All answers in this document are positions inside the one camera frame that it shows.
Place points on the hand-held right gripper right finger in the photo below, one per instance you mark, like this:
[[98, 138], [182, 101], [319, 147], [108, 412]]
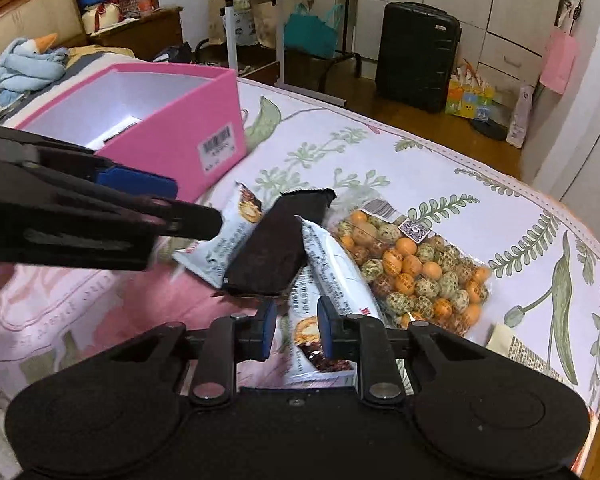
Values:
[[327, 330]]

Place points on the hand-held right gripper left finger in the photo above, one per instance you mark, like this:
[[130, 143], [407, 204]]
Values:
[[267, 330]]

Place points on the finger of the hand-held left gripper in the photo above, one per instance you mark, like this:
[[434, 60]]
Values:
[[190, 220], [135, 185]]

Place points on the white snack packet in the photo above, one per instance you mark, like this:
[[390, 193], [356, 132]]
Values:
[[330, 260], [220, 250], [302, 340]]

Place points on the pink cardboard box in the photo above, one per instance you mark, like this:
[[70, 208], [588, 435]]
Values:
[[180, 125]]

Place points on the black textured snack packet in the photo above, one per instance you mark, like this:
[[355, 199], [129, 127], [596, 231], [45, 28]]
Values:
[[275, 250]]

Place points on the clear bag of coated peanuts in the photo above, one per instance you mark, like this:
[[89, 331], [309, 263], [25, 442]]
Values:
[[420, 275]]

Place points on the beige snack packet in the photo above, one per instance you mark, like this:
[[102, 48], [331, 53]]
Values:
[[522, 355]]

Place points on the white printed paper sheet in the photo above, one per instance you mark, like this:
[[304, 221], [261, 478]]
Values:
[[115, 134]]

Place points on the dark grey blanket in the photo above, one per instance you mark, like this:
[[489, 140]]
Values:
[[85, 70]]

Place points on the black bag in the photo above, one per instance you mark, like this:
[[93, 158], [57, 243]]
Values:
[[172, 54]]

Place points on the yellow bedding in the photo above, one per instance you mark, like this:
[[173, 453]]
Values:
[[100, 52]]

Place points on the wooden nightstand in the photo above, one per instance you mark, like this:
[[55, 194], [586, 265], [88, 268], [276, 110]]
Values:
[[145, 35]]

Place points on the light blue plush toy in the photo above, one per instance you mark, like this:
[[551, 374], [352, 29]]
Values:
[[25, 65]]

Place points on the cream pouch with red ribbon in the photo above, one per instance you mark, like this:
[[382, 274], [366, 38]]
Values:
[[102, 19]]

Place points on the red mesh basket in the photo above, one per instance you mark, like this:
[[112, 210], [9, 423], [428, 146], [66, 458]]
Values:
[[127, 5]]

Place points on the wooden overbed table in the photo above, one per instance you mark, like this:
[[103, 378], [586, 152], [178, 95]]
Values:
[[229, 30]]

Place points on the brown paper bag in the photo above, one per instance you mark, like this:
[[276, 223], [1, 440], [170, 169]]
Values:
[[217, 22], [266, 25]]

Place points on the orange bottle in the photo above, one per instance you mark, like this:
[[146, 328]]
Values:
[[145, 2]]

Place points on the printed white plastic bag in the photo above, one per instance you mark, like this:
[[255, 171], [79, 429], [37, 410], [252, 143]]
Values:
[[243, 24]]

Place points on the wooden bed headboard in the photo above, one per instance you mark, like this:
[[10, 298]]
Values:
[[30, 10]]

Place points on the teal tote bag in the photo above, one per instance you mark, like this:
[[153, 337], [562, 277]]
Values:
[[310, 32]]

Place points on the black round disc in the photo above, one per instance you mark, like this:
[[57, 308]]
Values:
[[490, 131]]

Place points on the colourful gift bag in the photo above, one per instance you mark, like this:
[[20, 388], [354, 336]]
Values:
[[467, 100]]

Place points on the black suitcase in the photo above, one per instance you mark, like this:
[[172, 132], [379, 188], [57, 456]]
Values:
[[415, 55]]

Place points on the white standing pouch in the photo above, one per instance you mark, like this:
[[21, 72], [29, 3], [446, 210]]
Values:
[[520, 115]]

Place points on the pink hanging bag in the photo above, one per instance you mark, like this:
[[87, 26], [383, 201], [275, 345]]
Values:
[[557, 65]]

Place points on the white wardrobe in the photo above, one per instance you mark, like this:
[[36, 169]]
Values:
[[505, 0]]

